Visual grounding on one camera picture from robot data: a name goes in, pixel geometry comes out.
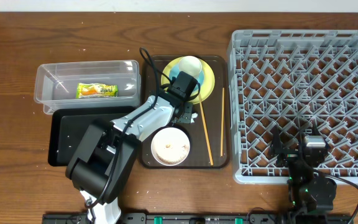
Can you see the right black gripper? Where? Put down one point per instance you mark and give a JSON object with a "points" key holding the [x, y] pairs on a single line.
{"points": [[291, 156]]}

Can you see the yellow plate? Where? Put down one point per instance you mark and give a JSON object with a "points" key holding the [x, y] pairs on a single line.
{"points": [[209, 80]]}

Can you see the white bowl with rice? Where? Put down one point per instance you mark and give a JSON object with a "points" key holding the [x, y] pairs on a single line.
{"points": [[170, 146]]}

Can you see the white tissue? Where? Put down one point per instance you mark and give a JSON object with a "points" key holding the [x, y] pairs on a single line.
{"points": [[194, 116]]}

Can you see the light blue bowl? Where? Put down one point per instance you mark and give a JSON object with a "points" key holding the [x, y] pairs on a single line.
{"points": [[175, 71]]}

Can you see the black plastic tray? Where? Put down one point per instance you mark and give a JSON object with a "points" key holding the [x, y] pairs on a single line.
{"points": [[69, 125]]}

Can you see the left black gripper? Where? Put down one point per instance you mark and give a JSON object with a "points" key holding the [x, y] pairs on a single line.
{"points": [[189, 109]]}

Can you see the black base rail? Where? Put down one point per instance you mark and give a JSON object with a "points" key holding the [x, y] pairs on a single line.
{"points": [[141, 218]]}

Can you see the left wooden chopstick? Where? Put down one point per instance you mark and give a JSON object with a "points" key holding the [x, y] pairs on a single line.
{"points": [[205, 131]]}

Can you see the dark brown serving tray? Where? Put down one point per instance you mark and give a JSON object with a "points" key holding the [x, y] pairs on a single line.
{"points": [[198, 157]]}

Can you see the clear plastic bin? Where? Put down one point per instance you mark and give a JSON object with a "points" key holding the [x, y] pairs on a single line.
{"points": [[56, 84]]}

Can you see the grey dishwasher rack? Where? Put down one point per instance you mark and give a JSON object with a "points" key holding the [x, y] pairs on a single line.
{"points": [[294, 80]]}

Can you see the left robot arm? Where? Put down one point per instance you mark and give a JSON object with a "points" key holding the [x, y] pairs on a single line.
{"points": [[103, 160]]}

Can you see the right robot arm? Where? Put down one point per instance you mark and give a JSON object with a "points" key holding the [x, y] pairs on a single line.
{"points": [[312, 195]]}

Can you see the white cup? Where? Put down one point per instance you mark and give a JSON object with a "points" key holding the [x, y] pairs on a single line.
{"points": [[190, 65]]}

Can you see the green snack wrapper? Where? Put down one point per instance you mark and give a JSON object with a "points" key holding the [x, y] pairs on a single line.
{"points": [[96, 90]]}

